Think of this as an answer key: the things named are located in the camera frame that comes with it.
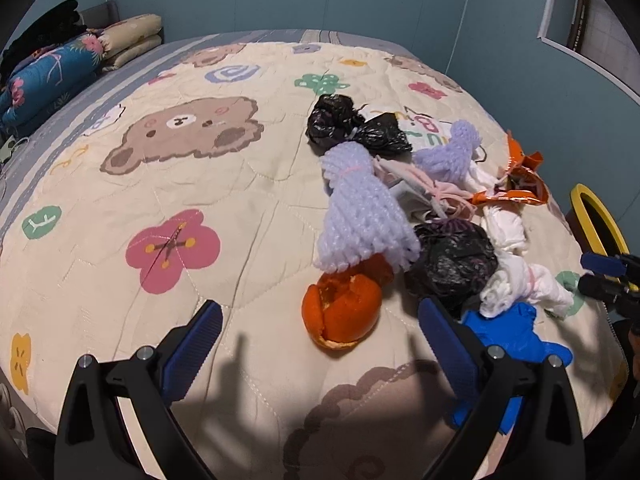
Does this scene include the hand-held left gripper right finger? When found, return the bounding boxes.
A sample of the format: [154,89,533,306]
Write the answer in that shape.
[417,297,586,480]

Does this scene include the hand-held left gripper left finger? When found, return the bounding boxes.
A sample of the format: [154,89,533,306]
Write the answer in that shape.
[54,299,224,480]

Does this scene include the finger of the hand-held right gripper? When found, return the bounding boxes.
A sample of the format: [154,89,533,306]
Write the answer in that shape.
[581,253,640,281]
[577,274,640,311]

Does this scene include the yellow rimmed trash bin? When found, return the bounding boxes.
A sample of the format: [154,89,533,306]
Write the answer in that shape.
[570,184,636,261]

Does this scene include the orange peel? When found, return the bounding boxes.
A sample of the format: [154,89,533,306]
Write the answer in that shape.
[301,254,396,357]

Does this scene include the large purple foam net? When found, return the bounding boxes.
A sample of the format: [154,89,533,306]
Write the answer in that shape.
[314,141,421,273]

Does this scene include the blue rubber glove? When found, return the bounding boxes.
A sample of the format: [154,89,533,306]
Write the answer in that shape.
[447,302,575,433]

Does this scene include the crumpled black plastic bag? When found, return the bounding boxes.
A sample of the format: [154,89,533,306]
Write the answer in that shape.
[404,220,498,318]

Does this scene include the orange foil snack wrapper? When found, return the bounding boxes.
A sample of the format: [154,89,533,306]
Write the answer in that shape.
[472,130,551,208]

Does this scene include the bear printed blanket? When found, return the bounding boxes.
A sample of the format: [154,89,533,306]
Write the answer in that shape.
[0,40,628,480]

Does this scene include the small purple foam net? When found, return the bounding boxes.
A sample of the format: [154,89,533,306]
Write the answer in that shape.
[412,120,483,193]

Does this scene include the white framed window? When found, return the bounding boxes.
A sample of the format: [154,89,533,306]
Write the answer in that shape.
[537,0,640,106]

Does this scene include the knotted black plastic bag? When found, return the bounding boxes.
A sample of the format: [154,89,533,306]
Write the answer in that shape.
[306,94,413,156]

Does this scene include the pale green cloth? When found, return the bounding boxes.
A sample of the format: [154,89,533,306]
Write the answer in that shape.
[0,137,26,163]

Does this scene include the blue floral pillow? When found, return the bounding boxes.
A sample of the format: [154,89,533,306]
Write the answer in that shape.
[0,32,106,136]

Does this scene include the beige folded blankets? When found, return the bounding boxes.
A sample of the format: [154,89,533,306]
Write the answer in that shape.
[97,14,166,72]

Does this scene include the grey headboard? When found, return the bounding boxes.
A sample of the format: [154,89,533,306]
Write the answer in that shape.
[80,1,121,28]

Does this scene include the black cloth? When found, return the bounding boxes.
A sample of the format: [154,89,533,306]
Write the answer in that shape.
[0,0,88,76]

